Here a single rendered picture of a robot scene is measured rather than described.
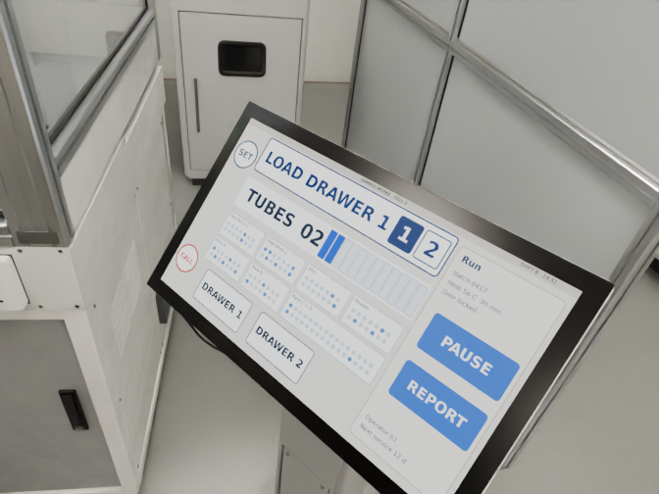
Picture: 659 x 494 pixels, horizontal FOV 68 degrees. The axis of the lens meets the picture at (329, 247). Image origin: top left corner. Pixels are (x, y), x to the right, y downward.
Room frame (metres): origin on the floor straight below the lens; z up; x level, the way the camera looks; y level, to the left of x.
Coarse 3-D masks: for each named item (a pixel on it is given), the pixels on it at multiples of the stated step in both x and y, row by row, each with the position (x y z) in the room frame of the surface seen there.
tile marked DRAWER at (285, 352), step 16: (256, 320) 0.42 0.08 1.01; (272, 320) 0.42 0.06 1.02; (256, 336) 0.41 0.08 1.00; (272, 336) 0.40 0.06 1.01; (288, 336) 0.40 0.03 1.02; (272, 352) 0.39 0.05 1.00; (288, 352) 0.38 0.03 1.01; (304, 352) 0.38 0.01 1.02; (288, 368) 0.37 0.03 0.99; (304, 368) 0.36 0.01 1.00
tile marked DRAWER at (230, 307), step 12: (204, 276) 0.49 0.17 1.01; (216, 276) 0.48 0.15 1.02; (204, 288) 0.47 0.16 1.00; (216, 288) 0.47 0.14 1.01; (228, 288) 0.47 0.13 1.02; (204, 300) 0.46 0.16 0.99; (216, 300) 0.46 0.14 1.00; (228, 300) 0.45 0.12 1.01; (240, 300) 0.45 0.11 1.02; (216, 312) 0.45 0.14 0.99; (228, 312) 0.44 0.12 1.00; (240, 312) 0.44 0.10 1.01; (228, 324) 0.43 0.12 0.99; (240, 324) 0.42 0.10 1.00
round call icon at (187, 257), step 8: (184, 240) 0.54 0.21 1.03; (184, 248) 0.53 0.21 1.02; (192, 248) 0.52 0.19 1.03; (176, 256) 0.52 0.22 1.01; (184, 256) 0.52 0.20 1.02; (192, 256) 0.52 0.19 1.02; (200, 256) 0.51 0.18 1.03; (176, 264) 0.52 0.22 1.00; (184, 264) 0.51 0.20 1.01; (192, 264) 0.51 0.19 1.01; (184, 272) 0.50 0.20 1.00
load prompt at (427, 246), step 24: (264, 168) 0.58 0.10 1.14; (288, 168) 0.57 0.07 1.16; (312, 168) 0.55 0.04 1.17; (312, 192) 0.53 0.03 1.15; (336, 192) 0.52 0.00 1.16; (360, 192) 0.51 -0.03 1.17; (336, 216) 0.50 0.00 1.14; (360, 216) 0.49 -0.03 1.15; (384, 216) 0.48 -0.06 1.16; (408, 216) 0.47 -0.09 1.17; (384, 240) 0.45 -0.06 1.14; (408, 240) 0.45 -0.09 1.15; (432, 240) 0.44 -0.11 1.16; (456, 240) 0.43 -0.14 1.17; (432, 264) 0.42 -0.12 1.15
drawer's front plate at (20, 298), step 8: (0, 256) 0.56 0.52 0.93; (8, 256) 0.56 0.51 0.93; (0, 264) 0.54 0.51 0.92; (8, 264) 0.55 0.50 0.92; (0, 272) 0.54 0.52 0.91; (8, 272) 0.54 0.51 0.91; (16, 272) 0.56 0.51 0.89; (0, 280) 0.54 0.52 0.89; (8, 280) 0.54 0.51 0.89; (16, 280) 0.55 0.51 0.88; (0, 288) 0.54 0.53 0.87; (8, 288) 0.54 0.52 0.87; (16, 288) 0.54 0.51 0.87; (0, 296) 0.54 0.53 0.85; (8, 296) 0.54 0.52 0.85; (16, 296) 0.54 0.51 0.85; (24, 296) 0.55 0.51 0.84; (0, 304) 0.54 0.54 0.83; (8, 304) 0.54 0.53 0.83; (16, 304) 0.54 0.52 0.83; (24, 304) 0.55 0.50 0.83
